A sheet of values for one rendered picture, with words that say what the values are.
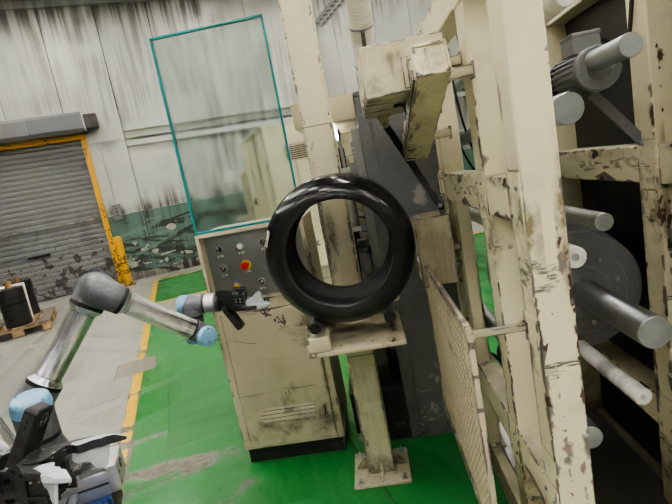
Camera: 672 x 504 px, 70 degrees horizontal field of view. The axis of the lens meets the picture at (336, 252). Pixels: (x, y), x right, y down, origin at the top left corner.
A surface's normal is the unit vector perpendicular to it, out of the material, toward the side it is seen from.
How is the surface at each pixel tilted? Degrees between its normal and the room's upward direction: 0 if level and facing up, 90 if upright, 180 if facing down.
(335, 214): 90
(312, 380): 90
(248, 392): 90
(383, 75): 90
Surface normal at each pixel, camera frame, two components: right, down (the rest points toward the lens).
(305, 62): -0.05, 0.18
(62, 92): 0.33, 0.10
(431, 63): -0.11, -0.13
